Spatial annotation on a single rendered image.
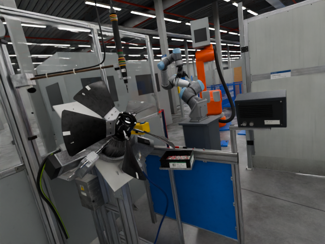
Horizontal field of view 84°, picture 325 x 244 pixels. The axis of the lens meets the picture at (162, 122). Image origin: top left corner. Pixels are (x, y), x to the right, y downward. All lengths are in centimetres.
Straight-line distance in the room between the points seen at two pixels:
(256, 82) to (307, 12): 83
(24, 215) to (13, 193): 19
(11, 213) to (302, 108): 292
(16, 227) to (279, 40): 299
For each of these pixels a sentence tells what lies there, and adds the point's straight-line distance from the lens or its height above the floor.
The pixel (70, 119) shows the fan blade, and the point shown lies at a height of 129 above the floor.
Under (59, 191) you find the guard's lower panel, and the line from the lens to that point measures 179.
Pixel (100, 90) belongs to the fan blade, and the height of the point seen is 141.
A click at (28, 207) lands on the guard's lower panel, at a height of 68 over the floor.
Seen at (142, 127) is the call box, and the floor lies 105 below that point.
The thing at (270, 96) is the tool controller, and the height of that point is 123.
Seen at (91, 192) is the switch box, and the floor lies 76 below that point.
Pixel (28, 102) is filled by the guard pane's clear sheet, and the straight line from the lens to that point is 165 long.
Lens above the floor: 139
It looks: 12 degrees down
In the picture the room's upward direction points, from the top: 9 degrees counter-clockwise
